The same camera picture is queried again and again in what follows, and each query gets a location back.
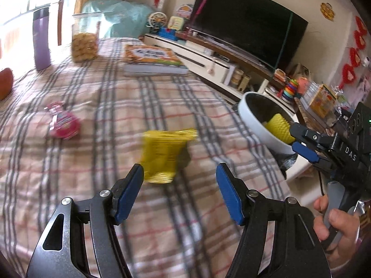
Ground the clear cookie jar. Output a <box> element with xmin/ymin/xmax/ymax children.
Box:
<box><xmin>71</xmin><ymin>12</ymin><xmax>102</xmax><ymax>63</ymax></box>

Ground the red paper wall decoration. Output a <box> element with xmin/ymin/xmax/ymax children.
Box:
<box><xmin>339</xmin><ymin>16</ymin><xmax>368</xmax><ymax>90</ymax></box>

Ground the toy ferris wheel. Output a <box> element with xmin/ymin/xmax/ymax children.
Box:
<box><xmin>146</xmin><ymin>12</ymin><xmax>169</xmax><ymax>34</ymax></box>

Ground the teal dust cover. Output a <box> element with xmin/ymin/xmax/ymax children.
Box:
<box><xmin>81</xmin><ymin>0</ymin><xmax>157</xmax><ymax>39</ymax></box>

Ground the orange cover book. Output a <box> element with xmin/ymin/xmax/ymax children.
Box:
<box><xmin>122</xmin><ymin>44</ymin><xmax>189</xmax><ymax>77</ymax></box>

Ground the plaid blanket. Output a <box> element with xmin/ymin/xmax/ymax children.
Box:
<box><xmin>0</xmin><ymin>36</ymin><xmax>293</xmax><ymax>278</ymax></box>

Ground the person's right hand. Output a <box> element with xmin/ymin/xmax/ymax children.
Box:
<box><xmin>313</xmin><ymin>194</ymin><xmax>363</xmax><ymax>270</ymax></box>

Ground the purple thermos bottle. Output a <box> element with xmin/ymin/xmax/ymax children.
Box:
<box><xmin>32</xmin><ymin>6</ymin><xmax>52</xmax><ymax>71</ymax></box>

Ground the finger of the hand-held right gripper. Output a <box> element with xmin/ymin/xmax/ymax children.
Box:
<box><xmin>289</xmin><ymin>122</ymin><xmax>334</xmax><ymax>151</ymax></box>
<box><xmin>291</xmin><ymin>142</ymin><xmax>328</xmax><ymax>164</ymax></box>

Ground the rainbow stacking rings toy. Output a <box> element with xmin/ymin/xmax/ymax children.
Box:
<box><xmin>282</xmin><ymin>79</ymin><xmax>299</xmax><ymax>105</ymax></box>

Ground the black television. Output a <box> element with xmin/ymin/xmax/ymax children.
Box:
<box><xmin>185</xmin><ymin>0</ymin><xmax>309</xmax><ymax>73</ymax></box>

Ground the orange toy box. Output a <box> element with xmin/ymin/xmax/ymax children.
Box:
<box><xmin>301</xmin><ymin>84</ymin><xmax>339</xmax><ymax>122</ymax></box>

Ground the yellow snack packet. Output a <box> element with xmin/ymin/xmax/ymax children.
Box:
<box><xmin>139</xmin><ymin>129</ymin><xmax>199</xmax><ymax>184</ymax></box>

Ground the pink snack packet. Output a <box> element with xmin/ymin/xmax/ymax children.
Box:
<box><xmin>45</xmin><ymin>101</ymin><xmax>82</xmax><ymax>139</ymax></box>

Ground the red apple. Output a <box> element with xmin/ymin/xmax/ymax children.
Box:
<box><xmin>0</xmin><ymin>67</ymin><xmax>14</xmax><ymax>101</ymax></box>

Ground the white bowl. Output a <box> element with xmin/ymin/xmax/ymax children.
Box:
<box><xmin>238</xmin><ymin>91</ymin><xmax>300</xmax><ymax>155</ymax></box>

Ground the glass balcony door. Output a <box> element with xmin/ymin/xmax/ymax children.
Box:
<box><xmin>0</xmin><ymin>0</ymin><xmax>76</xmax><ymax>35</ymax></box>

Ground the white television cabinet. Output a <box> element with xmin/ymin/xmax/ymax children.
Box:
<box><xmin>143</xmin><ymin>32</ymin><xmax>276</xmax><ymax>102</ymax></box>

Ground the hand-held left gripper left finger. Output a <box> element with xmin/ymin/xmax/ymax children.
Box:
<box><xmin>25</xmin><ymin>164</ymin><xmax>145</xmax><ymax>278</ymax></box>

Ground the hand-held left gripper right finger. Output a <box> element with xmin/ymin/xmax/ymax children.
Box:
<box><xmin>216</xmin><ymin>163</ymin><xmax>332</xmax><ymax>278</ymax></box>

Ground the yellow foam fruit net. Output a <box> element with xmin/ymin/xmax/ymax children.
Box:
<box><xmin>264</xmin><ymin>113</ymin><xmax>296</xmax><ymax>145</ymax></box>

